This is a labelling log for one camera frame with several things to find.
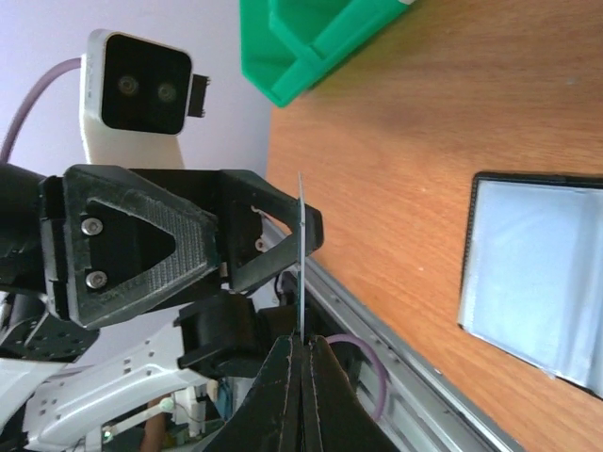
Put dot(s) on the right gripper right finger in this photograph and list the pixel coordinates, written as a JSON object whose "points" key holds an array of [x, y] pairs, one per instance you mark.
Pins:
{"points": [[333, 419]]}

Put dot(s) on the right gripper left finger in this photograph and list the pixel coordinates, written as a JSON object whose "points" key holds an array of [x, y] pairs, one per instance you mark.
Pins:
{"points": [[269, 419]]}

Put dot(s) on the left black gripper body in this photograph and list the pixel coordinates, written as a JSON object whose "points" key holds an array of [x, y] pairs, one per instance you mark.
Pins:
{"points": [[52, 245]]}

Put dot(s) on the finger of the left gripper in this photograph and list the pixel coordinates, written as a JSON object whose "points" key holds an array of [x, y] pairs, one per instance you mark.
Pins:
{"points": [[260, 227], [136, 245]]}

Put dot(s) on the black card holder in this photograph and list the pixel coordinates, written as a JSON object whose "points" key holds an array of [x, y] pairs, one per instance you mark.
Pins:
{"points": [[531, 280]]}

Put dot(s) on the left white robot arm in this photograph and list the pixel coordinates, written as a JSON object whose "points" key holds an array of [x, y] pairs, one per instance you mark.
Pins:
{"points": [[124, 285]]}

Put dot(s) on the green plastic tray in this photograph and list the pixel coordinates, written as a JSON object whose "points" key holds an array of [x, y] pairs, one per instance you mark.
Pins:
{"points": [[286, 47]]}

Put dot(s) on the aluminium rail frame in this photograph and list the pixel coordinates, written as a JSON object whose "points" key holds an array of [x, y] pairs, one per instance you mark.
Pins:
{"points": [[423, 411]]}

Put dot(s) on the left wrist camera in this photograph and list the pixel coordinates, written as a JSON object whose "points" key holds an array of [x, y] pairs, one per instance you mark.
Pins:
{"points": [[135, 97]]}

